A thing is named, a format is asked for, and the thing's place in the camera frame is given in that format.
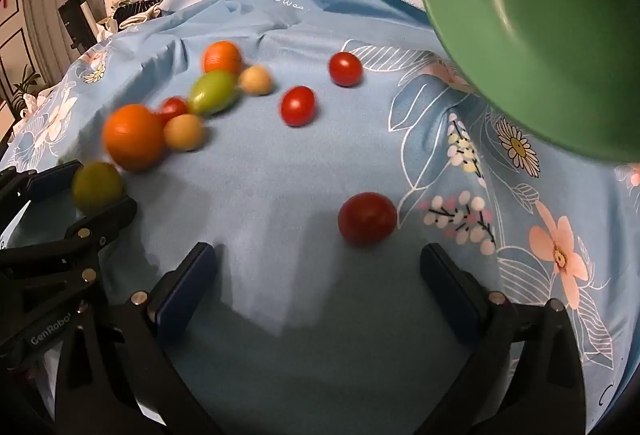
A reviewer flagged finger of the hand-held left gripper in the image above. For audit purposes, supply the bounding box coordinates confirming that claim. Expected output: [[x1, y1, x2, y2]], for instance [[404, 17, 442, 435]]
[[0, 198, 139, 297], [0, 160, 85, 241]]

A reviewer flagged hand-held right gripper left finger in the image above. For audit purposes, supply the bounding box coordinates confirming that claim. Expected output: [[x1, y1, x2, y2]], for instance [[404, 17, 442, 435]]
[[50, 242, 226, 435]]

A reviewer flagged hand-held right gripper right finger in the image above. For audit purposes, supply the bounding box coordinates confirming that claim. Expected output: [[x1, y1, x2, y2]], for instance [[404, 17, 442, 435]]
[[420, 242, 587, 435]]

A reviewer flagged large orange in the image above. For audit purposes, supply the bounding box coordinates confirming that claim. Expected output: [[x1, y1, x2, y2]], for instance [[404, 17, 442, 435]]
[[102, 104, 167, 172]]

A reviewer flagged red cherry tomato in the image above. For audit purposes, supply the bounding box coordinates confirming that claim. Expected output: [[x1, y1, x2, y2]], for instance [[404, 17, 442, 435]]
[[157, 97, 190, 125], [338, 192, 399, 247], [328, 52, 363, 87], [280, 86, 317, 127]]

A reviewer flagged green oval tomato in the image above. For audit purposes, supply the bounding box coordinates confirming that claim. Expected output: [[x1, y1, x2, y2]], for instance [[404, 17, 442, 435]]
[[188, 70, 241, 116]]

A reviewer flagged green bowl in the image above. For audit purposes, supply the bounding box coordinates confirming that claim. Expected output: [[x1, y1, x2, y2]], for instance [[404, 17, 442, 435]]
[[413, 0, 640, 164]]

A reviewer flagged potted plant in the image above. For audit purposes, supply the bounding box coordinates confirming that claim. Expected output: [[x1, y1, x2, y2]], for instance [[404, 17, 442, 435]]
[[11, 65, 46, 116]]

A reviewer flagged yellow cherry tomato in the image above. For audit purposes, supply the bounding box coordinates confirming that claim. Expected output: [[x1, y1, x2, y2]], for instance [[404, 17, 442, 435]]
[[238, 65, 274, 96], [163, 114, 206, 152]]

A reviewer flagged blue floral bed sheet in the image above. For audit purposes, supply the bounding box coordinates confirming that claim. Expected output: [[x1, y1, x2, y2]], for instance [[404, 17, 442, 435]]
[[0, 0, 640, 435]]

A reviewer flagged pile of clothes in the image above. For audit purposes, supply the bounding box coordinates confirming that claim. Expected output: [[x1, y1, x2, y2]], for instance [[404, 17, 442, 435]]
[[97, 0, 163, 36]]

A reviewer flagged small orange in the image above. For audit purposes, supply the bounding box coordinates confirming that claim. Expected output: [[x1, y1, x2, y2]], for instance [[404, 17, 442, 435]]
[[201, 40, 244, 77]]

